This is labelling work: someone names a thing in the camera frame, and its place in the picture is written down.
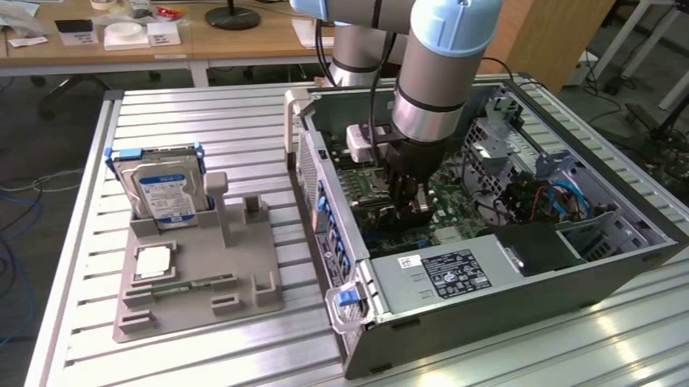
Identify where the open grey PC case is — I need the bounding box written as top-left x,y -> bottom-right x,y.
283,74 -> 678,380

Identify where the white box with black top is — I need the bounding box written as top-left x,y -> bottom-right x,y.
55,19 -> 100,47

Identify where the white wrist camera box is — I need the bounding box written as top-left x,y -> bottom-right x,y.
346,123 -> 393,164

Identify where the wooden cabinet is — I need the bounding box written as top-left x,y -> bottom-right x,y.
481,0 -> 618,94

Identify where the white desk frame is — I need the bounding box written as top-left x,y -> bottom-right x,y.
586,0 -> 689,110

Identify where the black round lamp base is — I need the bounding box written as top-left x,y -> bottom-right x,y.
203,0 -> 264,31

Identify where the silver CPU chip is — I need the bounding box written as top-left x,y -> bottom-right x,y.
134,248 -> 174,280

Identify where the metal disk bay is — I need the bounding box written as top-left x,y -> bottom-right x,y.
553,203 -> 650,263

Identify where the black cable behind case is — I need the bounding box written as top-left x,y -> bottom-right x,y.
478,56 -> 519,81

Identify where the grey parts rack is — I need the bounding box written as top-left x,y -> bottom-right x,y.
111,171 -> 286,343

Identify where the green motherboard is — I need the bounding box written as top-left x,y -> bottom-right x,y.
327,136 -> 494,259

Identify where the green RAM stick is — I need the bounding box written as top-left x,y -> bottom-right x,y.
131,277 -> 236,294

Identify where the red packet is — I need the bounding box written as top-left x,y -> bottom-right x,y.
154,4 -> 184,22

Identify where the grey power supply unit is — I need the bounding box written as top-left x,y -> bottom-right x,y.
370,235 -> 526,315

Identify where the clear plastic bag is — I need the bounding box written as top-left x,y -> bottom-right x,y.
0,0 -> 53,37

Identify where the white round dish box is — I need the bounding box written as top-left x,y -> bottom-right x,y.
102,22 -> 152,52

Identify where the white paper slip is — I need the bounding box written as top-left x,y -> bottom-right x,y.
7,35 -> 49,48

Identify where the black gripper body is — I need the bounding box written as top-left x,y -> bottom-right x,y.
385,136 -> 447,189

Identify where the blue wire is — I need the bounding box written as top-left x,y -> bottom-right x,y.
542,179 -> 593,221

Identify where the wooden office desk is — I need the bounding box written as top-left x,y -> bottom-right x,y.
191,0 -> 410,88
0,0 -> 195,77

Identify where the plain white box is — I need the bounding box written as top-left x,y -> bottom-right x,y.
146,21 -> 183,48

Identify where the hard disk in blue caddy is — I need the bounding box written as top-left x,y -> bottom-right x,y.
104,141 -> 214,231

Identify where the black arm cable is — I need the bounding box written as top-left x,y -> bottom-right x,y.
370,31 -> 398,140

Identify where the CPU socket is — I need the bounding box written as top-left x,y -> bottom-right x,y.
365,168 -> 391,195

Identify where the white booklet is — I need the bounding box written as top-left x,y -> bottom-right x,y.
291,18 -> 337,50

